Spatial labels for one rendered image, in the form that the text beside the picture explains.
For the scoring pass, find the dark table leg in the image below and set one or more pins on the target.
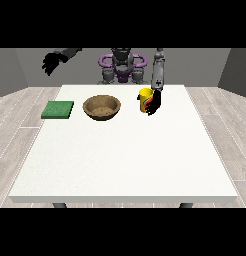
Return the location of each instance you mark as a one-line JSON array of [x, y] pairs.
[[186, 205], [59, 205]]

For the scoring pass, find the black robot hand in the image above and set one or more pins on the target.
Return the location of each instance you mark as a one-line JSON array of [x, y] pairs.
[[154, 102], [51, 63]]

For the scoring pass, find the green square pad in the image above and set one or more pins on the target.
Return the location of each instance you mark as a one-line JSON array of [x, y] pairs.
[[57, 109]]

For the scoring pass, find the brown wooden bowl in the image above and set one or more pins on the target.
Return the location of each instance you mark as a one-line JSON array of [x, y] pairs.
[[102, 107]]

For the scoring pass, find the yellow cup with melon print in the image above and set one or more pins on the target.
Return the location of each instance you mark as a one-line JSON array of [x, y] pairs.
[[145, 99]]

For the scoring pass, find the grey robot trunk purple rings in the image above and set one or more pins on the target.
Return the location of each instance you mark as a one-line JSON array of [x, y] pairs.
[[121, 68]]

